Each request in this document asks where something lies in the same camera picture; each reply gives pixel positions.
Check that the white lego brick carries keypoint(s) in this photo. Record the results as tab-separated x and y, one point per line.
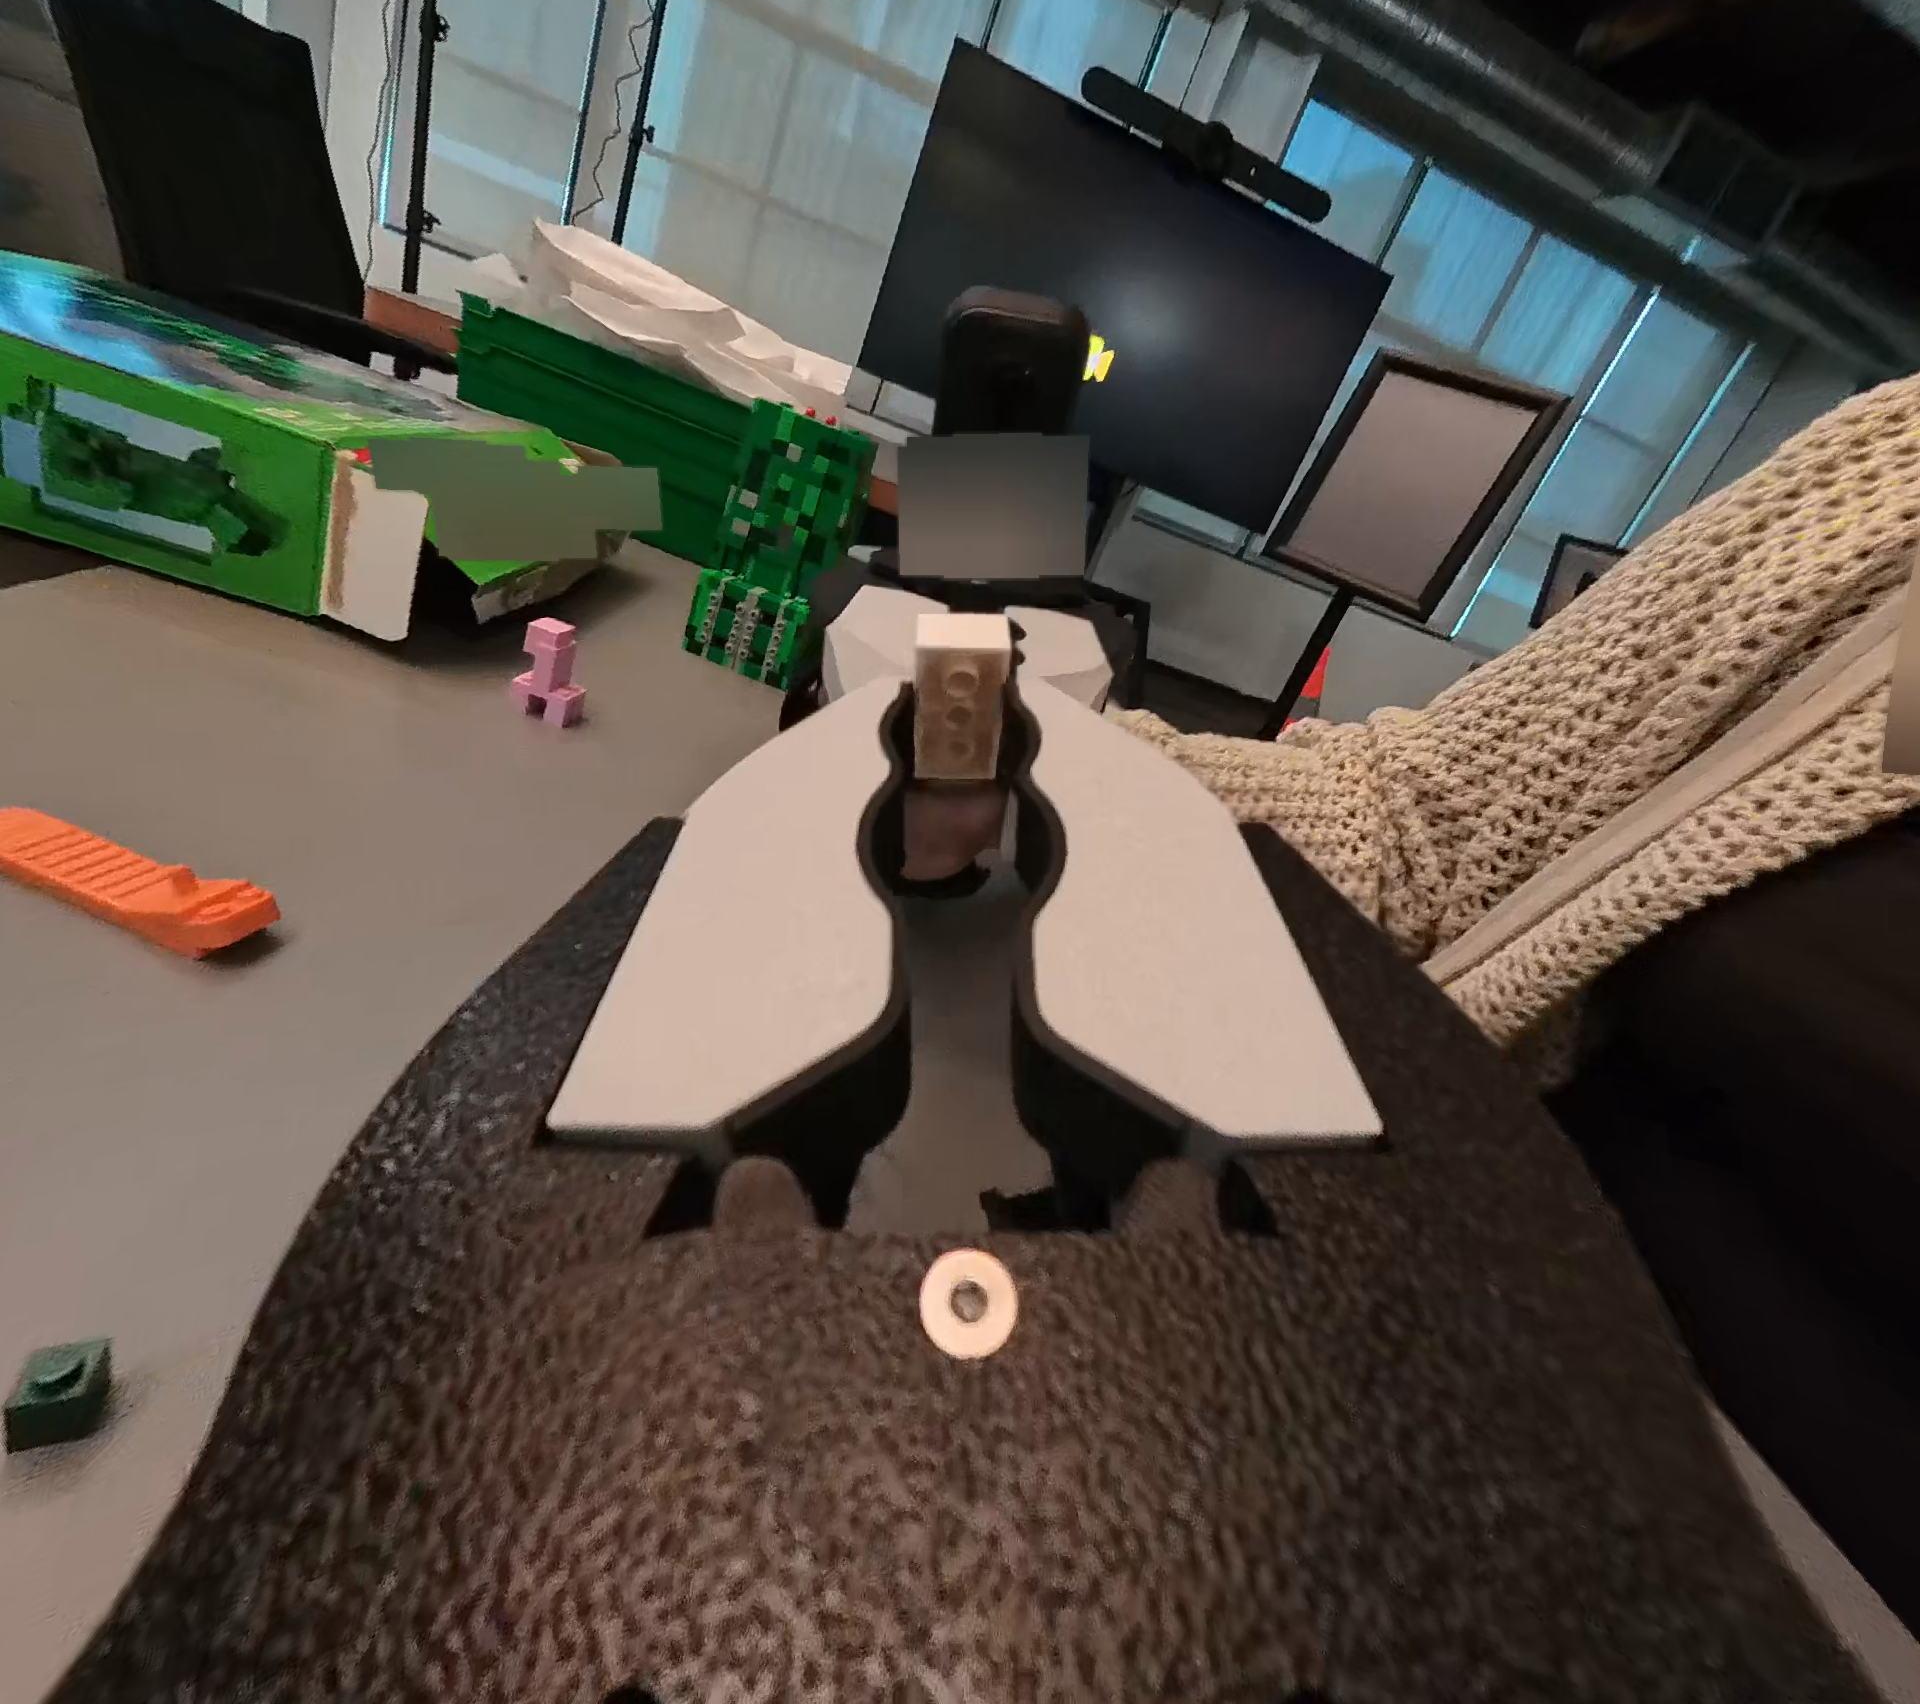
960	699

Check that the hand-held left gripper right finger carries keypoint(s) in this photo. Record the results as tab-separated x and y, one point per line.
1201	969

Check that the paned glass window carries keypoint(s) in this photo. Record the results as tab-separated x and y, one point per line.
781	85

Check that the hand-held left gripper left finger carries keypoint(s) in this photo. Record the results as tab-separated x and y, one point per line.
735	969

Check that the green lego box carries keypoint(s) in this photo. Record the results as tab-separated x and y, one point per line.
225	458

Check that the black high back chair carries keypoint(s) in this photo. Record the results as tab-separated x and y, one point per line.
194	129

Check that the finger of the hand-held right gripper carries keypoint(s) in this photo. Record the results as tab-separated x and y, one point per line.
1063	663
871	646

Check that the pink lego pig figure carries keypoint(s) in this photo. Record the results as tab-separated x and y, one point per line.
548	677

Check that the dark trousers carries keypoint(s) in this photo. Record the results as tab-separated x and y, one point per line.
1771	1208

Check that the orange brick separator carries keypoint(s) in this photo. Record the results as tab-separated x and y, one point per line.
135	886

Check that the green lego creeper figure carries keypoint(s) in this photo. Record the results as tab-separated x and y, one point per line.
781	534

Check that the person's right forearm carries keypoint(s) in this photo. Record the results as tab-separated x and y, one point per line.
1575	685

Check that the black video conference bar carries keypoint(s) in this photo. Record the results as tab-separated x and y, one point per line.
1201	145

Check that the person's right hand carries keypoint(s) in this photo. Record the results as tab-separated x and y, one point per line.
945	834

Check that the black monitor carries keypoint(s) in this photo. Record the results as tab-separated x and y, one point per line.
1140	294

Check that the framed board on stand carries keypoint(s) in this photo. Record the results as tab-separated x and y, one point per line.
1411	488

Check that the black tripod pole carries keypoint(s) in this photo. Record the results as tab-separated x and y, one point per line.
428	38

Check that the small dark green lego brick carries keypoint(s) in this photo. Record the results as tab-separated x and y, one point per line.
61	1393

